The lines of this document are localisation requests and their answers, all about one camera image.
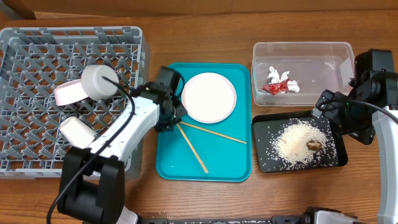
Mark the clear plastic bin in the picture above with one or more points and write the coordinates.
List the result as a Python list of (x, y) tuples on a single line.
[(316, 66)]

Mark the black rail at table edge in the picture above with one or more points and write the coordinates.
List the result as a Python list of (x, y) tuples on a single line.
[(312, 215)]

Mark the white rice pile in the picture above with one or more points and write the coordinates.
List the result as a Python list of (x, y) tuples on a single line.
[(295, 143)]

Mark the dark food scrap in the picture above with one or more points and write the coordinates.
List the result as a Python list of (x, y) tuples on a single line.
[(313, 145)]

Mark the white tissue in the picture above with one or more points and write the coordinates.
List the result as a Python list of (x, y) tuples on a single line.
[(274, 77)]

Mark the grey bowl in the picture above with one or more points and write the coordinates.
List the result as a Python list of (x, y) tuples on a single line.
[(95, 86)]

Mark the pink plastic bowl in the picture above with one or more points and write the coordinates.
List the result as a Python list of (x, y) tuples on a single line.
[(69, 92)]

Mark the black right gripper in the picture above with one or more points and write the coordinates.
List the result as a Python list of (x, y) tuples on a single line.
[(339, 116)]

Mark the pink round plate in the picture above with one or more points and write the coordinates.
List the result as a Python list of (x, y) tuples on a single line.
[(209, 97)]

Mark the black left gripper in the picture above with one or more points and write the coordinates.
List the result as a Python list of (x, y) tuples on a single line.
[(163, 127)]

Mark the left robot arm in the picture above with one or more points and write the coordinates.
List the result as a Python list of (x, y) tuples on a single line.
[(92, 186)]

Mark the white paper cup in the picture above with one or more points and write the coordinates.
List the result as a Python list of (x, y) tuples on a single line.
[(77, 133)]

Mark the black plastic tray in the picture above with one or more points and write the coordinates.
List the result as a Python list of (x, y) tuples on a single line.
[(264, 130)]

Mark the teal plastic tray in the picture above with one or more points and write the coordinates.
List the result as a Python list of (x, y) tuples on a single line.
[(226, 160)]

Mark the red foil sauce packet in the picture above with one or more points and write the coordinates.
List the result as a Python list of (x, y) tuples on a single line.
[(275, 88)]

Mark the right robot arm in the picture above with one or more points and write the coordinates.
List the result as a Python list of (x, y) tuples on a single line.
[(379, 93)]

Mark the wooden chopstick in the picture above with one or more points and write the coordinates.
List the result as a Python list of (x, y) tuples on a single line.
[(212, 132), (203, 166)]

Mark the grey dishwasher rack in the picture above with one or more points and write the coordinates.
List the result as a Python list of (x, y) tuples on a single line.
[(34, 61)]

